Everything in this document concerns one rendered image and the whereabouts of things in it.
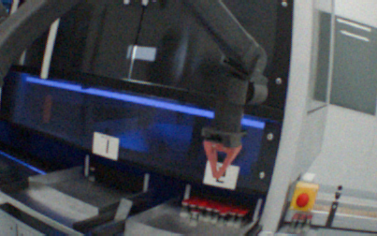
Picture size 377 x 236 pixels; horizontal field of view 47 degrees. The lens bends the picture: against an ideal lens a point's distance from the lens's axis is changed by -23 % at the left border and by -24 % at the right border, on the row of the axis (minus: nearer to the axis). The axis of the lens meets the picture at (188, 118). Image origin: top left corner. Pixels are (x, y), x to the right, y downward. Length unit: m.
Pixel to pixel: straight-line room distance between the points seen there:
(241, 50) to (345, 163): 5.04
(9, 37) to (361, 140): 5.52
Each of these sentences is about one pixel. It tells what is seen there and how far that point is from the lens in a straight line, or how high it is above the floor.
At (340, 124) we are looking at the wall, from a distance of 5.92.
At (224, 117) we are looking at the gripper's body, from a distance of 1.05.
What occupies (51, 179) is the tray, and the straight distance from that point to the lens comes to 1.50.
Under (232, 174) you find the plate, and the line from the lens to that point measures 1.37.
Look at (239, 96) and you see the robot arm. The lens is 1.05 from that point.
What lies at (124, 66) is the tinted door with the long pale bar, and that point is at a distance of 1.48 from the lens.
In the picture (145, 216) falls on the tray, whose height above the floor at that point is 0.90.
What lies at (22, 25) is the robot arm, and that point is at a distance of 0.62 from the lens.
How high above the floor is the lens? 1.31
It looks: 7 degrees down
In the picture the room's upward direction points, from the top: 9 degrees clockwise
